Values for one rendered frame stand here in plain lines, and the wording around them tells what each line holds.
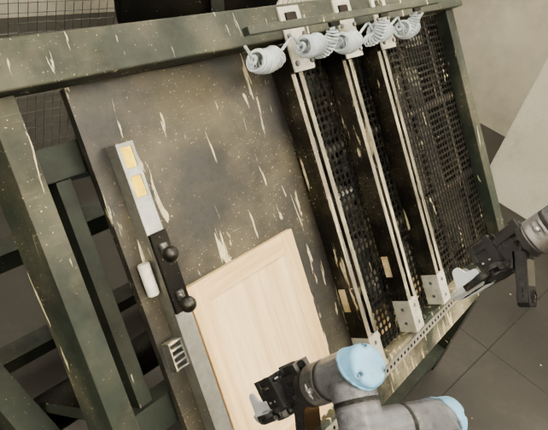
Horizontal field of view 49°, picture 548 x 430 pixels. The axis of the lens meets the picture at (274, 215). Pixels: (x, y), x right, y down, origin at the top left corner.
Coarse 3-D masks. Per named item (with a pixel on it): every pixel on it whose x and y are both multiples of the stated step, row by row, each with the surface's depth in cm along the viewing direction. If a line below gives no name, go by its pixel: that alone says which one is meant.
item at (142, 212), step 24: (120, 144) 136; (120, 168) 136; (144, 216) 139; (144, 240) 140; (168, 312) 143; (192, 336) 145; (192, 360) 144; (192, 384) 147; (216, 384) 149; (216, 408) 148
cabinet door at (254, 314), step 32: (256, 256) 167; (288, 256) 177; (192, 288) 149; (224, 288) 157; (256, 288) 166; (288, 288) 176; (224, 320) 157; (256, 320) 165; (288, 320) 174; (224, 352) 155; (256, 352) 164; (288, 352) 173; (320, 352) 183; (224, 384) 154; (320, 416) 180
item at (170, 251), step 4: (160, 244) 139; (164, 244) 139; (160, 248) 139; (164, 248) 130; (168, 248) 129; (172, 248) 129; (176, 248) 130; (164, 252) 129; (168, 252) 129; (172, 252) 129; (176, 252) 129; (164, 256) 129; (168, 256) 129; (172, 256) 129; (176, 256) 129; (168, 260) 129; (172, 260) 129; (176, 260) 130
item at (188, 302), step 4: (180, 288) 142; (176, 292) 141; (180, 292) 141; (180, 296) 139; (184, 296) 133; (188, 296) 132; (180, 300) 132; (184, 300) 131; (188, 300) 131; (192, 300) 131; (180, 304) 132; (184, 304) 131; (188, 304) 131; (192, 304) 131; (196, 304) 133; (184, 308) 131; (188, 308) 131; (192, 308) 131; (188, 312) 132
